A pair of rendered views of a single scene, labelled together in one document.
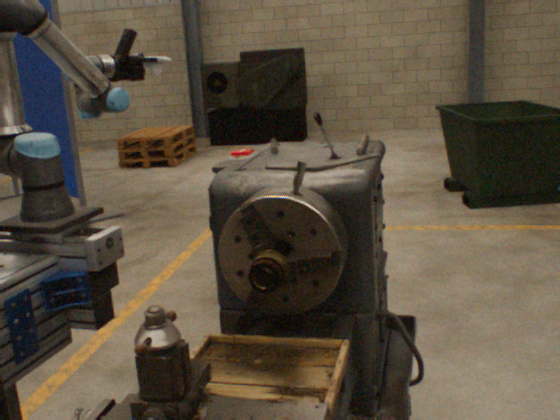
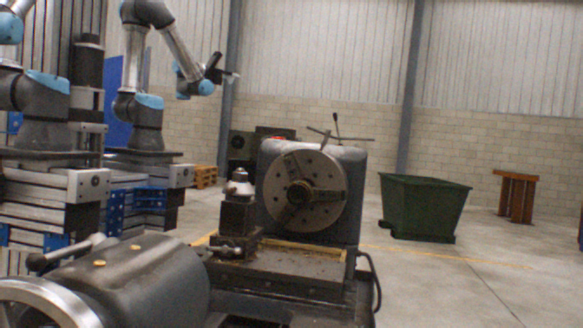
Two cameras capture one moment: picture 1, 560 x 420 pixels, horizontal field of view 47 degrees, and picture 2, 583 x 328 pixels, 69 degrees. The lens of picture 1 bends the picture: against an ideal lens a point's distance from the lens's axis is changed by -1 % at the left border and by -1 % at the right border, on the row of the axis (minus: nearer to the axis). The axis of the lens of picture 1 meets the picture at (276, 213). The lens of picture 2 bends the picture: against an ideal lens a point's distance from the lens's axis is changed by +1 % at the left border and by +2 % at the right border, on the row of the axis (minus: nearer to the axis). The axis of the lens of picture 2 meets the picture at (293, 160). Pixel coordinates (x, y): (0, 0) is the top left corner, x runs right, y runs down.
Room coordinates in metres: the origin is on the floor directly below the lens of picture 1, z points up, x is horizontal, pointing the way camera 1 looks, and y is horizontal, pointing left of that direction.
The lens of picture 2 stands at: (-0.02, 0.17, 1.27)
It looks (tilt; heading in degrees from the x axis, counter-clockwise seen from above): 3 degrees down; 356
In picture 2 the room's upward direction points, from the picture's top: 6 degrees clockwise
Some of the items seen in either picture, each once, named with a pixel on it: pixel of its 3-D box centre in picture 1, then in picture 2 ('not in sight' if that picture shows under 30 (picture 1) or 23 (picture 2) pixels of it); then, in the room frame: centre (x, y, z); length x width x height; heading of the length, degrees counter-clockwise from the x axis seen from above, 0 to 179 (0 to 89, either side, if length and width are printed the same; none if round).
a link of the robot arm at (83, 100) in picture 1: (91, 100); (186, 88); (2.06, 0.56, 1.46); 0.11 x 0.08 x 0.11; 48
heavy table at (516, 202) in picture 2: not in sight; (511, 194); (8.85, -5.30, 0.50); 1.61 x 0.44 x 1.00; 167
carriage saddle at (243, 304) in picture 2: not in sight; (254, 297); (0.94, 0.15, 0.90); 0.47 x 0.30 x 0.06; 76
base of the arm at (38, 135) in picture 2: not in sight; (44, 133); (1.32, 0.83, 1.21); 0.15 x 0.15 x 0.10
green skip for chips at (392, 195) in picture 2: (500, 153); (417, 206); (6.12, -2.21, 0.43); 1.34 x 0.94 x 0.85; 179
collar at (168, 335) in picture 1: (157, 332); (239, 187); (1.00, 0.22, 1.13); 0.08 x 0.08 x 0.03
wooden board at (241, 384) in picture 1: (260, 373); (286, 259); (1.29, 0.06, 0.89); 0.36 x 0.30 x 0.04; 76
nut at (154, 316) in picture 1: (154, 314); (239, 174); (1.00, 0.22, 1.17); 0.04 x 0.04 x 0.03
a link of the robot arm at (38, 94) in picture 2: not in sight; (44, 94); (1.32, 0.84, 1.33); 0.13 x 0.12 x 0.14; 90
